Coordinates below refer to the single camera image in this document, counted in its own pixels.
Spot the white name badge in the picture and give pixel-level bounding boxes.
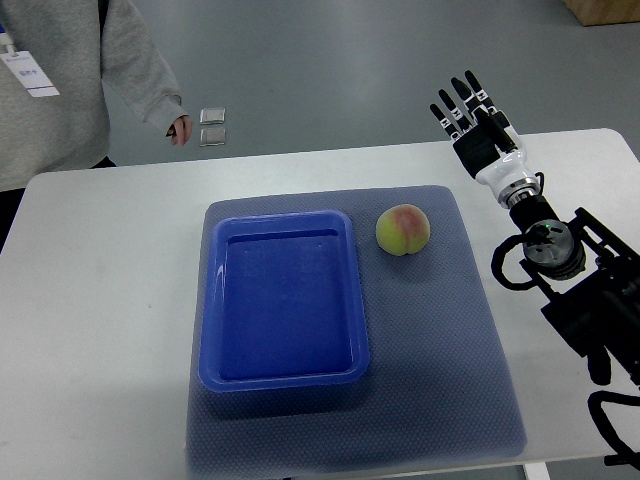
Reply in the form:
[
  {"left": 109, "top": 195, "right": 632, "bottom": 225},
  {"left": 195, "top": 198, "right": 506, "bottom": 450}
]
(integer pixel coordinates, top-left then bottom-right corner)
[{"left": 1, "top": 51, "right": 59, "bottom": 98}]

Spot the yellow-green peach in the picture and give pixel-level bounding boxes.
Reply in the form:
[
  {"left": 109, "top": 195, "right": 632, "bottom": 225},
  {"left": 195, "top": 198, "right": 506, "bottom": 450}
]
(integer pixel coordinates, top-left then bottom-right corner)
[{"left": 375, "top": 204, "right": 431, "bottom": 256}]

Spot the white table leg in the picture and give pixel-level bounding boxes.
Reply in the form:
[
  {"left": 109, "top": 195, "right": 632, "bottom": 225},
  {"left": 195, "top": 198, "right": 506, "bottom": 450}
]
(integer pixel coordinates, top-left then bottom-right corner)
[{"left": 523, "top": 462, "right": 551, "bottom": 480}]

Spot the blue plastic tray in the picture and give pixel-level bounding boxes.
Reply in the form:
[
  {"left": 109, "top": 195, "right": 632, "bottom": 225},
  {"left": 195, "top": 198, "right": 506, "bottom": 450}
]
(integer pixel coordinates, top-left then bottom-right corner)
[{"left": 198, "top": 210, "right": 370, "bottom": 393}]

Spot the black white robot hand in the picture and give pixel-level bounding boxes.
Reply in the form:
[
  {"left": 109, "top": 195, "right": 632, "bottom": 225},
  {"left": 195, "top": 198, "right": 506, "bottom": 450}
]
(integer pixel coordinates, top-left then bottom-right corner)
[{"left": 430, "top": 70, "right": 542, "bottom": 209}]

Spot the upper metal floor plate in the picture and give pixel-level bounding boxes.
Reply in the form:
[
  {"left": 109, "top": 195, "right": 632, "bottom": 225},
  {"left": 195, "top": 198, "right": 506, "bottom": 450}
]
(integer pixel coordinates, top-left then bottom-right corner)
[{"left": 199, "top": 107, "right": 226, "bottom": 125}]

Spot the person in grey sweatshirt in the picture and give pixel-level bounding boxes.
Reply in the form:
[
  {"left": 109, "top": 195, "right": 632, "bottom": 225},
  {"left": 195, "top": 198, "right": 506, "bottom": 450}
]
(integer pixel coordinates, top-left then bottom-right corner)
[{"left": 1, "top": 1, "right": 192, "bottom": 237}]

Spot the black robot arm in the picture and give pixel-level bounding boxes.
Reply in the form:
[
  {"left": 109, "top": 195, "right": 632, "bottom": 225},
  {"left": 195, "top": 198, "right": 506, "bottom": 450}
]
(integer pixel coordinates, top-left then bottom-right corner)
[{"left": 491, "top": 173, "right": 639, "bottom": 468}]

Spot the person's bare hand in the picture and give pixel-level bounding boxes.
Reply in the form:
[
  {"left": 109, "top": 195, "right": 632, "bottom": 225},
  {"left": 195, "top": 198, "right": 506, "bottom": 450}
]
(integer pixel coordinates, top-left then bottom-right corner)
[{"left": 166, "top": 115, "right": 193, "bottom": 147}]

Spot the wooden box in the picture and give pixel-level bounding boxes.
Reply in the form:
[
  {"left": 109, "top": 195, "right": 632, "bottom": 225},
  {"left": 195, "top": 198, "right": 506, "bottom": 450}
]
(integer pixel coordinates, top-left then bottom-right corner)
[{"left": 563, "top": 0, "right": 639, "bottom": 26}]

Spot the grey-blue mesh mat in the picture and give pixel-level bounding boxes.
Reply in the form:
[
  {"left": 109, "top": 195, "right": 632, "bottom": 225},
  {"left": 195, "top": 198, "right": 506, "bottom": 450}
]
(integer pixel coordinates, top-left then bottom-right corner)
[{"left": 186, "top": 186, "right": 527, "bottom": 479}]

